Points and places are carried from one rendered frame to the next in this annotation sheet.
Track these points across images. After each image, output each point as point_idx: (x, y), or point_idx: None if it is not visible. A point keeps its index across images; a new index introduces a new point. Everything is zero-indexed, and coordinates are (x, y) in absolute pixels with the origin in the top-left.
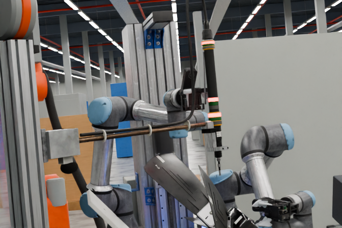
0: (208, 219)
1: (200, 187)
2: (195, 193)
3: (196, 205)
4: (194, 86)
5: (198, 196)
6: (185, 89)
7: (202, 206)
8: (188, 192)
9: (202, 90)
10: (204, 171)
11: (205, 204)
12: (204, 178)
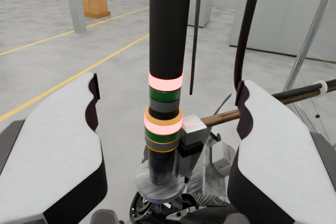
0: (194, 209)
1: (200, 220)
2: (211, 211)
3: (211, 204)
4: (241, 24)
5: (206, 211)
6: (288, 109)
7: (202, 208)
8: (225, 207)
9: (104, 163)
10: (223, 102)
11: (195, 210)
12: (224, 99)
